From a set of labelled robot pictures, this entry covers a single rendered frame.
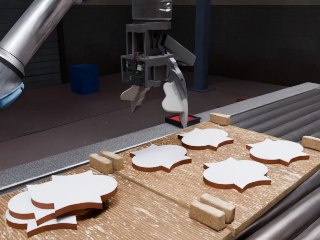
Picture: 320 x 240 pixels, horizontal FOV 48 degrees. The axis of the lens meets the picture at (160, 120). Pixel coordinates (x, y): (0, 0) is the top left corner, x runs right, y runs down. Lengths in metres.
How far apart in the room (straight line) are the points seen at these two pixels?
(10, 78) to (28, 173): 0.29
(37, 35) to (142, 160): 0.48
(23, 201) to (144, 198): 0.20
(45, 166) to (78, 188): 0.24
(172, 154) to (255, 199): 0.22
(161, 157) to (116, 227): 0.24
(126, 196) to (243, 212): 0.20
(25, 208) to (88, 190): 0.10
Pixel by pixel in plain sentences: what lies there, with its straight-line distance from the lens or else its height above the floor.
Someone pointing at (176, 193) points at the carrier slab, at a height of 0.94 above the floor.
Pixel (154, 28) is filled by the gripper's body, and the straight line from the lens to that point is 0.67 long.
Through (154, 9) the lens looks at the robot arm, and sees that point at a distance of 0.66.
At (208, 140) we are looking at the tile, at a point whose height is 0.95.
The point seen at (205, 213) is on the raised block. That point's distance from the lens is 0.56.
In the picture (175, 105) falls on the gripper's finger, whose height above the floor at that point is 1.08.
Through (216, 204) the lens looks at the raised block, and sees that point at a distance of 0.58.
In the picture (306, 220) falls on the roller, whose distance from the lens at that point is 0.68.
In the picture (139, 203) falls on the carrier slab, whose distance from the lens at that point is 0.63.
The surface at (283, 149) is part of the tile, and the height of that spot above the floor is 0.95.
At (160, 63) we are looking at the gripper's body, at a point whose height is 1.15.
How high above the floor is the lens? 1.26
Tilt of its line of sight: 18 degrees down
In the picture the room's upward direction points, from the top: straight up
